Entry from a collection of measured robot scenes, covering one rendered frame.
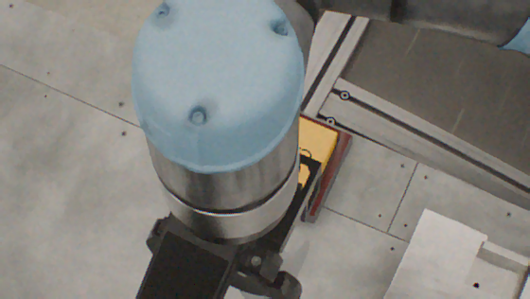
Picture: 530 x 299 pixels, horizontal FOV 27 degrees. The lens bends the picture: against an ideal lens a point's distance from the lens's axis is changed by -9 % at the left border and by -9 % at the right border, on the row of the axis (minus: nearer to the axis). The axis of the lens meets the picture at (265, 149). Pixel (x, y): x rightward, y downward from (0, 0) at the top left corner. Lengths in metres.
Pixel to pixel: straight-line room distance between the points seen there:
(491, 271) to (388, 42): 0.85
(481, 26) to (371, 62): 1.15
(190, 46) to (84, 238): 0.53
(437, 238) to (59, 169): 0.34
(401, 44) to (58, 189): 0.83
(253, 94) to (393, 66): 1.23
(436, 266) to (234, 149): 0.41
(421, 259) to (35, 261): 0.34
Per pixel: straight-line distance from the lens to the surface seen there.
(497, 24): 0.58
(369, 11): 0.59
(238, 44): 0.52
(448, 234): 0.93
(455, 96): 1.73
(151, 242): 0.76
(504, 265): 0.96
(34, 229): 1.04
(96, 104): 1.07
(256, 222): 0.62
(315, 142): 1.00
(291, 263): 0.79
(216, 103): 0.51
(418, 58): 1.75
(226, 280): 0.68
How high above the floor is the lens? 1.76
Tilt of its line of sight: 68 degrees down
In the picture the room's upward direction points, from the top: 2 degrees counter-clockwise
